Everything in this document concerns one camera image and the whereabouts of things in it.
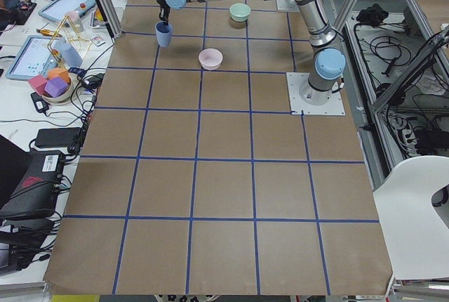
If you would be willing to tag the blue cup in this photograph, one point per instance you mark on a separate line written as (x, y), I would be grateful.
(164, 32)

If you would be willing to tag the pink bowl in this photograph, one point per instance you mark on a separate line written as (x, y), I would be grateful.
(210, 59)

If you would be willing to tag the mint green bowl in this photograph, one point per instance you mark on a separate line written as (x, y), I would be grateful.
(239, 12)

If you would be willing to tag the tablet in blue case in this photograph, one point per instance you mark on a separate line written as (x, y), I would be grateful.
(56, 10)

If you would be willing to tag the light blue block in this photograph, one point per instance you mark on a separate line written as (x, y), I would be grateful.
(69, 54)

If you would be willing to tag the bowl of coloured blocks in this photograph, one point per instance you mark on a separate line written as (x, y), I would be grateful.
(56, 87)

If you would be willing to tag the black power adapter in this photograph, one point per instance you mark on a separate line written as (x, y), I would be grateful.
(59, 137)

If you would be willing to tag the white chair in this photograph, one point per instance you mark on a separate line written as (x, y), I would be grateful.
(415, 235)

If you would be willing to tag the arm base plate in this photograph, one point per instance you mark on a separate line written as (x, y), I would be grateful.
(287, 6)
(305, 100)

